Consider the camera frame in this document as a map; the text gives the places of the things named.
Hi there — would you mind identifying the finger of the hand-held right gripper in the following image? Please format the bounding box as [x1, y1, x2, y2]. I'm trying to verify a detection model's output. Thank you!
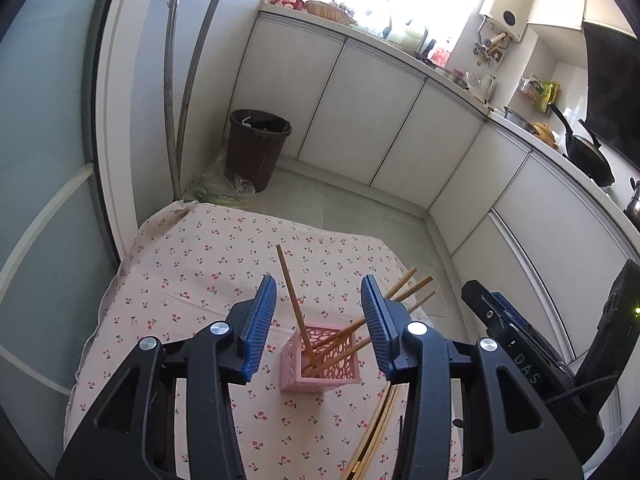
[490, 291, 539, 335]
[460, 280, 512, 342]

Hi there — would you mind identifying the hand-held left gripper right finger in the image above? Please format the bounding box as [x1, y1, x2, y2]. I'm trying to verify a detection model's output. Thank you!
[360, 274, 583, 480]

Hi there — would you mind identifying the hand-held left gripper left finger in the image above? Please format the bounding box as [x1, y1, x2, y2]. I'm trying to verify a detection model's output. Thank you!
[55, 274, 278, 480]

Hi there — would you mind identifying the light bamboo chopstick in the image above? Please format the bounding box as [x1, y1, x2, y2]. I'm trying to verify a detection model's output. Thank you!
[302, 275, 435, 377]
[406, 290, 437, 313]
[276, 244, 317, 368]
[310, 267, 418, 353]

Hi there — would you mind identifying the pink perforated utensil holder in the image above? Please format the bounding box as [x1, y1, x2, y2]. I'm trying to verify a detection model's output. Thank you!
[279, 322, 363, 393]

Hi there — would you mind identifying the pile of wooden chopsticks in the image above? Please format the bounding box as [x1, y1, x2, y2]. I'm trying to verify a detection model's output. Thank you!
[345, 384, 403, 480]

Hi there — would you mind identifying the cherry print tablecloth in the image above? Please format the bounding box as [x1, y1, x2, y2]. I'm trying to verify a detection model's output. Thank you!
[62, 200, 468, 480]

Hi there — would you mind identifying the dark chopstick with gold band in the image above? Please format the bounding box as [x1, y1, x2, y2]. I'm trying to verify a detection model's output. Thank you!
[350, 392, 397, 480]

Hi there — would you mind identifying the white cabinet with drawers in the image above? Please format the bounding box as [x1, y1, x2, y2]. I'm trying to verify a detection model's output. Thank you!
[427, 125, 640, 361]

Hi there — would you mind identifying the crumpled plastic bag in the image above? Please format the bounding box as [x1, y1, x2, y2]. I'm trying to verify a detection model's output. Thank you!
[192, 152, 256, 206]

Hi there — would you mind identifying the steel stockpot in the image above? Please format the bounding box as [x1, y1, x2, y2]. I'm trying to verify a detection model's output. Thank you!
[624, 180, 640, 221]

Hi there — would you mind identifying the dark brown trash bin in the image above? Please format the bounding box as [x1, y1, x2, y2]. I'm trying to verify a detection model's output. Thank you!
[225, 108, 293, 193]

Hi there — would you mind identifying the black wok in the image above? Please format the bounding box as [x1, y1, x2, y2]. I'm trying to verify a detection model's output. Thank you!
[547, 102, 616, 187]

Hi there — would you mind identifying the yellow brown clay pot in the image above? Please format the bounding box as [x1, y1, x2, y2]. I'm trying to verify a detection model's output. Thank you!
[530, 120, 561, 148]

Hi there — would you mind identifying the white kitchen countertop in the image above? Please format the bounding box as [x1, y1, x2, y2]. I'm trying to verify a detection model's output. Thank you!
[257, 7, 640, 231]

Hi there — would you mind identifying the small metal pot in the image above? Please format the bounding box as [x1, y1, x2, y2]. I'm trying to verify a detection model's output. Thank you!
[502, 106, 533, 126]

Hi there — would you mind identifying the white electric kettle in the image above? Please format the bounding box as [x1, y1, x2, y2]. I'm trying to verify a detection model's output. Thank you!
[467, 72, 497, 103]

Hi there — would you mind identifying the yellow packet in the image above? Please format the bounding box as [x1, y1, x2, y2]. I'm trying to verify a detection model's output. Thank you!
[537, 82, 561, 113]

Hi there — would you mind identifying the white cabinet with doors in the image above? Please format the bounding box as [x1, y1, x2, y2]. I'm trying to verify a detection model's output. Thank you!
[235, 10, 486, 211]

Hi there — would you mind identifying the black range hood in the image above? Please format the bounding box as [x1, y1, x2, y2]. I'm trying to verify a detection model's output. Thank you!
[580, 20, 640, 151]

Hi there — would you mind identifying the pale green kettle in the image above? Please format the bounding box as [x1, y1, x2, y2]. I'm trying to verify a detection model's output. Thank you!
[387, 17, 428, 51]

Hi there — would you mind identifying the white water heater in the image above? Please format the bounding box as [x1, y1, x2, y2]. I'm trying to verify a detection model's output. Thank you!
[479, 0, 533, 43]

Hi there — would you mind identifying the frosted glass sliding door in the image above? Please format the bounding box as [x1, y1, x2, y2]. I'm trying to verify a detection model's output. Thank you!
[0, 0, 141, 480]

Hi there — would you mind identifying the wicker basket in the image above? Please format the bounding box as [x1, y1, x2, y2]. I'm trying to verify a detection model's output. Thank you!
[304, 0, 353, 23]

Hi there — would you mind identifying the wire wall rack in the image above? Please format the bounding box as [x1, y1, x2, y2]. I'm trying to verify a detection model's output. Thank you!
[519, 75, 561, 113]

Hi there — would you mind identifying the mop handle with blue grip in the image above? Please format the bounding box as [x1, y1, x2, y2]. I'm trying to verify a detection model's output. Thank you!
[162, 0, 191, 201]

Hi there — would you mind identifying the mop handle with dark grip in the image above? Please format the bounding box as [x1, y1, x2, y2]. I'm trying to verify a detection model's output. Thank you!
[176, 0, 237, 201]

